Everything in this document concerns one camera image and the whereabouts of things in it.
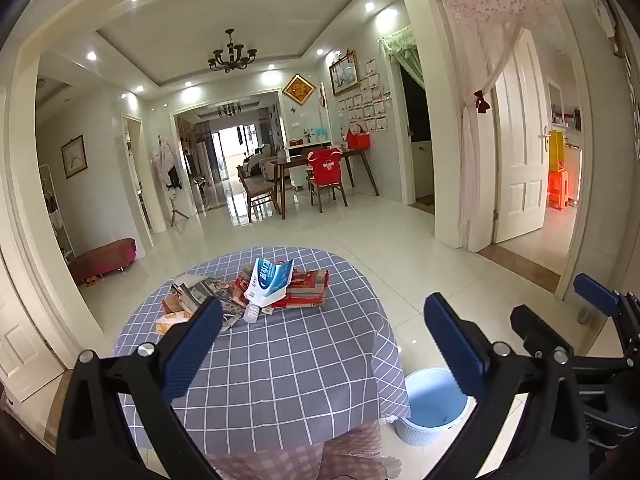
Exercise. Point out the row of wall stickers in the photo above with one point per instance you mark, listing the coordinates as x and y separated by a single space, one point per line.
634 125

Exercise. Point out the orange plastic stool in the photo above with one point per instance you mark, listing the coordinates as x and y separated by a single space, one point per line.
559 185

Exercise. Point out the pair of slippers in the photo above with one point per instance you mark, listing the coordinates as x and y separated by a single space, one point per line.
91 281

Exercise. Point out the gold framed painting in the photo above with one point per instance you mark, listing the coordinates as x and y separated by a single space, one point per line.
345 75

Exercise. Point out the small black chandelier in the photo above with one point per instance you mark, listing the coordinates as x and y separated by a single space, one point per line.
229 110

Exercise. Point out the green curtain valance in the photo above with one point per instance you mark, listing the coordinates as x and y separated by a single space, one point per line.
400 42

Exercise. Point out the wooden dining table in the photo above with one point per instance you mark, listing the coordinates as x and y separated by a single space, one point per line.
295 162

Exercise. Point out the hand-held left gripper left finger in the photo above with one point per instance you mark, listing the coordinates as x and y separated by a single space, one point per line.
192 345

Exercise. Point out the teal container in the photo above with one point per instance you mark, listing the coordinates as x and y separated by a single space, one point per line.
321 134

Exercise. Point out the group of wall certificates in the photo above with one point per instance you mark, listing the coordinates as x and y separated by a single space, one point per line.
372 110

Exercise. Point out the light blue plastic bin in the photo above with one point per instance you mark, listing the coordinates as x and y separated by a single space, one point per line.
435 405

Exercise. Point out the white panel door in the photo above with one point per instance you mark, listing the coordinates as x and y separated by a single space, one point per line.
520 160
20 350

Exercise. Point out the red basket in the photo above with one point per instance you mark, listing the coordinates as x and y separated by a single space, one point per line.
359 141

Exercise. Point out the red diamond wall ornament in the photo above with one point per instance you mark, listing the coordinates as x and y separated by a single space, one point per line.
299 90

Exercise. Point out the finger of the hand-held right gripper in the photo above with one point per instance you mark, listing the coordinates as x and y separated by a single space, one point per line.
595 294
537 327

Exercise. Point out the red hanging wall ornament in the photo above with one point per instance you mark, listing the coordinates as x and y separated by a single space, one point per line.
323 96

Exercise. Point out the magazine paper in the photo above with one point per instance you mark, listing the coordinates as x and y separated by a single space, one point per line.
200 285

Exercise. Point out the pink checked blanket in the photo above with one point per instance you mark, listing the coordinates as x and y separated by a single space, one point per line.
300 460

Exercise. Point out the blue white refill pouch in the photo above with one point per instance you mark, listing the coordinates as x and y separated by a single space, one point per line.
267 282

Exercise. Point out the bare wooden chair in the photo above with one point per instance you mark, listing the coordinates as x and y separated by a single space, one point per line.
260 192

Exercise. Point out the dark framed wall picture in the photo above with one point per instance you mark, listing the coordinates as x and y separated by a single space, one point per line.
74 157

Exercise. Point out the pink floral curtain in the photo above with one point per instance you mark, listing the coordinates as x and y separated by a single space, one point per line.
470 170

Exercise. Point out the red cardboard box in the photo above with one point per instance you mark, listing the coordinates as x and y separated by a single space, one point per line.
307 287

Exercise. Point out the white metal rack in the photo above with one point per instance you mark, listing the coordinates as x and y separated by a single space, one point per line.
54 215

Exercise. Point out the dark red bow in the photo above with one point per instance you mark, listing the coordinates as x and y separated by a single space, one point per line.
481 102

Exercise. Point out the chair with red cover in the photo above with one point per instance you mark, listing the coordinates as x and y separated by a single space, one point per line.
327 167

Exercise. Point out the grey checked tablecloth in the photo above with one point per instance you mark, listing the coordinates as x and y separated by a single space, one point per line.
280 360

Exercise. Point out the red upholstered bench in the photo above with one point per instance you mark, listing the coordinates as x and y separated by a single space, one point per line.
102 257

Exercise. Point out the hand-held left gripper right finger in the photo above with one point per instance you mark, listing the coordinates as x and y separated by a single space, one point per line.
452 342

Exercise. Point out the coat stand with clothes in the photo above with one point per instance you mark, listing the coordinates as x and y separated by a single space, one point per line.
162 160

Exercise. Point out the brown cardboard piece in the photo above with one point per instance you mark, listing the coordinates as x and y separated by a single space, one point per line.
175 304

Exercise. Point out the small potted plant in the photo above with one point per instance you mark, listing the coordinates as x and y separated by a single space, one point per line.
308 136

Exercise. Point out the grey sofa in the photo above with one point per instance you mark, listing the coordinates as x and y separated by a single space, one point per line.
257 162

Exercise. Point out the orange snack wrapper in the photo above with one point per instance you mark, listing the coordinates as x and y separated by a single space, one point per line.
172 321

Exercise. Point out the large black chandelier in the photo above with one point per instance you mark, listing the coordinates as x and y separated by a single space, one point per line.
231 57

